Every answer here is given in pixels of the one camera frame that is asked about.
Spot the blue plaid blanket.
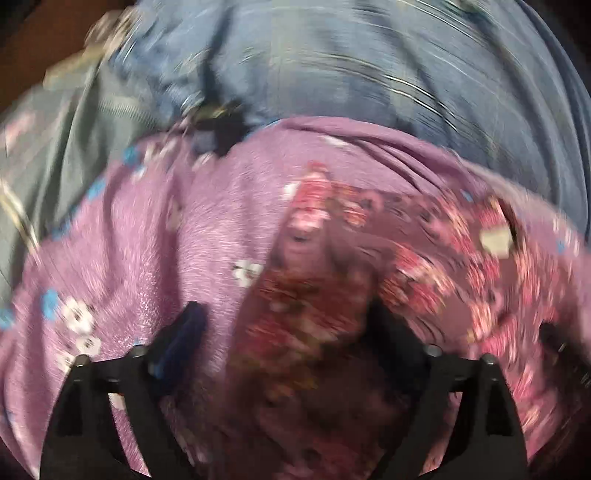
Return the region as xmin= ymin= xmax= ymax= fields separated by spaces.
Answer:
xmin=106 ymin=0 xmax=588 ymax=224

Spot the maroon floral garment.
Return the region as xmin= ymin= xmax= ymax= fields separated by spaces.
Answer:
xmin=226 ymin=161 xmax=575 ymax=480

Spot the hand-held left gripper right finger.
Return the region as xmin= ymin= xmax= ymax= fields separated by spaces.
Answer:
xmin=367 ymin=298 xmax=529 ymax=480

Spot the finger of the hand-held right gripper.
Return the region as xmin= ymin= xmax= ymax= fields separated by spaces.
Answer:
xmin=537 ymin=322 xmax=583 ymax=385

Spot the grey-green striped cloth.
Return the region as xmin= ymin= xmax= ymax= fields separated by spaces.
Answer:
xmin=0 ymin=60 xmax=188 ymax=308

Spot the purple floral bed sheet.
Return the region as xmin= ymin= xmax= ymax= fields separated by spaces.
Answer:
xmin=0 ymin=115 xmax=591 ymax=480

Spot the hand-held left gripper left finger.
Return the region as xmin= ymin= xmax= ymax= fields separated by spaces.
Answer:
xmin=39 ymin=301 xmax=207 ymax=480

